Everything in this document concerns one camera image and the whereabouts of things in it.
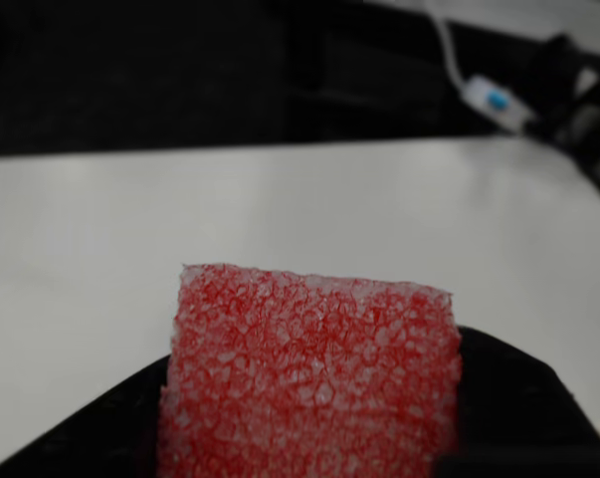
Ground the white cable with blue-marked adapter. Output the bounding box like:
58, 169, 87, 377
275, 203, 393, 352
422, 0, 538, 134

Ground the black blurred equipment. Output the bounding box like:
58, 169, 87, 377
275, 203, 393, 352
522, 31, 600, 193

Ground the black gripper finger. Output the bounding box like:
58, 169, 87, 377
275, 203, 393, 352
0, 355, 171, 478
431, 325, 600, 478

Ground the red foam cube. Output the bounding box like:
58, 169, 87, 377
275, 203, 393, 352
155, 262, 465, 478

